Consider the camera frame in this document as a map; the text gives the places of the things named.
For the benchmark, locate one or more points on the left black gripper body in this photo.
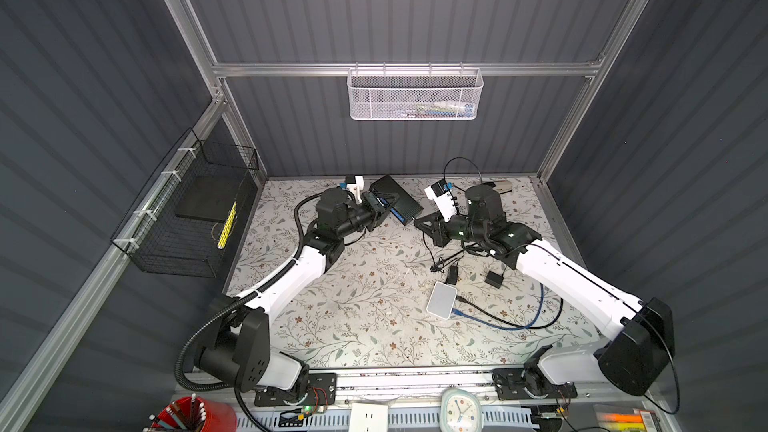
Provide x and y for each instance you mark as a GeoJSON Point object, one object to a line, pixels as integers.
{"type": "Point", "coordinates": [367, 215]}

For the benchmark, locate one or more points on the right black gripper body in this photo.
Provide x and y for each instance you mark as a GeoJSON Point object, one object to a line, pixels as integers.
{"type": "Point", "coordinates": [458, 228]}

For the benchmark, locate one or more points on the black network switch box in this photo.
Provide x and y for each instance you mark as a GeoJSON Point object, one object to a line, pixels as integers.
{"type": "Point", "coordinates": [402, 204]}

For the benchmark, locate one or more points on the black power adapter with cable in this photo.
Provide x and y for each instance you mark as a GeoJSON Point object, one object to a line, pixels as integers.
{"type": "Point", "coordinates": [449, 263]}

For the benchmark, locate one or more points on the white network switch box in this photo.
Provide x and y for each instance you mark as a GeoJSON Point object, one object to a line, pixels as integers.
{"type": "Point", "coordinates": [442, 300]}

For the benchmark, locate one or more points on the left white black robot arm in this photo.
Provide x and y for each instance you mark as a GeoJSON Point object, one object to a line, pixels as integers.
{"type": "Point", "coordinates": [232, 349]}

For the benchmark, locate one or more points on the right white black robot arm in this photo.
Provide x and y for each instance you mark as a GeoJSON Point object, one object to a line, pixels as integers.
{"type": "Point", "coordinates": [638, 335]}

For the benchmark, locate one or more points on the black white stapler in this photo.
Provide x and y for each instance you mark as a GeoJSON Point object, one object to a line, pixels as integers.
{"type": "Point", "coordinates": [500, 186]}

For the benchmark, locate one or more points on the floral patterned table mat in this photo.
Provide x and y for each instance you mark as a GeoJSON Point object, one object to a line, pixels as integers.
{"type": "Point", "coordinates": [369, 310]}

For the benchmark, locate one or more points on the yellow marker in basket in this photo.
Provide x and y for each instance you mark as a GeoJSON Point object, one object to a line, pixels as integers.
{"type": "Point", "coordinates": [227, 227]}

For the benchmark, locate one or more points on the black pad in basket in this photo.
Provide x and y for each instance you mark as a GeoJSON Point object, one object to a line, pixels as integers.
{"type": "Point", "coordinates": [208, 199]}

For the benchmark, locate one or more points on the white analog clock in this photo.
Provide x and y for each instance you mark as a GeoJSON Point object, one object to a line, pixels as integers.
{"type": "Point", "coordinates": [460, 411]}

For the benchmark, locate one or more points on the red pencil cup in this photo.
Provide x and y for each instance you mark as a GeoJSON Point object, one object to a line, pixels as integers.
{"type": "Point", "coordinates": [194, 413]}

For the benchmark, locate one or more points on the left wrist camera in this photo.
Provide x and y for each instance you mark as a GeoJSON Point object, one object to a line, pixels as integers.
{"type": "Point", "coordinates": [354, 185]}

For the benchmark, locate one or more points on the white wire mesh basket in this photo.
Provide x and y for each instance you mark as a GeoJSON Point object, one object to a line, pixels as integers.
{"type": "Point", "coordinates": [414, 94]}

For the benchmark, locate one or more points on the black wire wall basket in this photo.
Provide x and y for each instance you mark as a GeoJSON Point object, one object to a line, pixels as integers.
{"type": "Point", "coordinates": [158, 242]}

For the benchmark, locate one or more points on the white wall power socket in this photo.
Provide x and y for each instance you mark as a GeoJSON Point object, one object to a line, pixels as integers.
{"type": "Point", "coordinates": [368, 417]}

